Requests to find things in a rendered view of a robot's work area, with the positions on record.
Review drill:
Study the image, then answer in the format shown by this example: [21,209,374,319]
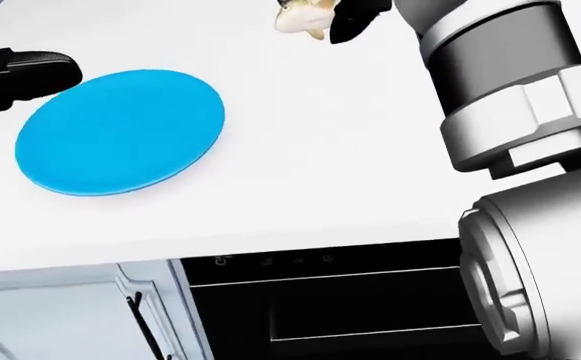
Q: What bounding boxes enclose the black built-in oven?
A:
[177,236,489,360]

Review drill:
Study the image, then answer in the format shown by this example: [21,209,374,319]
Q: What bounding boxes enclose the white cabinet door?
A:
[0,260,194,360]

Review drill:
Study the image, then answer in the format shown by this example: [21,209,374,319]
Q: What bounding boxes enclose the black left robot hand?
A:
[0,47,84,117]

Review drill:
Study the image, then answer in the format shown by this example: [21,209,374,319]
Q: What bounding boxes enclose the black cabinet door handle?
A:
[124,291,167,360]

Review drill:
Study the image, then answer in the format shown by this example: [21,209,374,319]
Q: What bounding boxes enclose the round blue plate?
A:
[13,68,227,197]

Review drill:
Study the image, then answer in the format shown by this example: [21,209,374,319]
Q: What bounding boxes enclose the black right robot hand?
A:
[328,0,395,45]

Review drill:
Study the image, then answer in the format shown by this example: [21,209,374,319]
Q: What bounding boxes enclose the beige brown fish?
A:
[274,0,340,42]

